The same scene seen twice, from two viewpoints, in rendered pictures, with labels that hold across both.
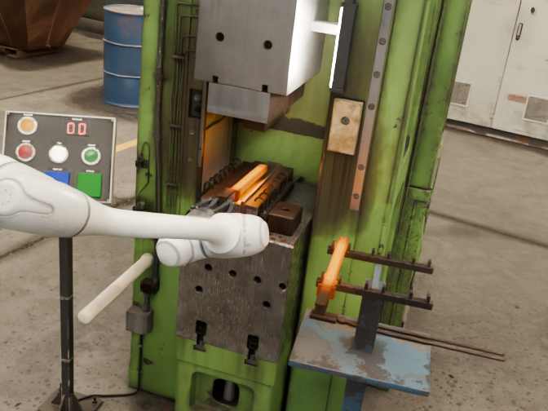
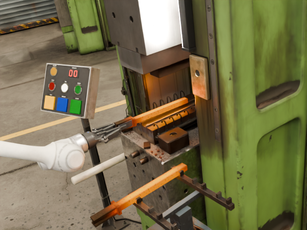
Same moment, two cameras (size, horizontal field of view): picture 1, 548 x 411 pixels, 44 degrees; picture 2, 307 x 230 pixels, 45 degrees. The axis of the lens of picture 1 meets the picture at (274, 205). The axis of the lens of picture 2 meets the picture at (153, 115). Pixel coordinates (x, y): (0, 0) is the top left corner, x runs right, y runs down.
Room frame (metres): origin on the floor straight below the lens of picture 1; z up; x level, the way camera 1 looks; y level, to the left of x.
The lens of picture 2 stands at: (0.95, -1.03, 1.84)
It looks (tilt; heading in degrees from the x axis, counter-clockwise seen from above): 27 degrees down; 45
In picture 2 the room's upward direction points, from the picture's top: 9 degrees counter-clockwise
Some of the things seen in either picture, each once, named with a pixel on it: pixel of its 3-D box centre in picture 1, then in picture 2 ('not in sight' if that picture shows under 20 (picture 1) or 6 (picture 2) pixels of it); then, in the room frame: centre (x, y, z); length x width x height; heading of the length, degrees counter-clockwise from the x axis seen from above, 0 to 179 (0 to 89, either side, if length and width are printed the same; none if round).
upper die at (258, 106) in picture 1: (259, 89); (167, 46); (2.23, 0.09, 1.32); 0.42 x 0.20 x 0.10; 165
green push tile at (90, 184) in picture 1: (89, 185); (76, 107); (1.98, 0.59, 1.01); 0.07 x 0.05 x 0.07; 100
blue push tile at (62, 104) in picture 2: (56, 183); (62, 104); (1.96, 0.69, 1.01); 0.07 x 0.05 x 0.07; 100
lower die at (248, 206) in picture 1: (249, 189); (176, 114); (2.23, 0.09, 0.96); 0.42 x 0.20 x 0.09; 165
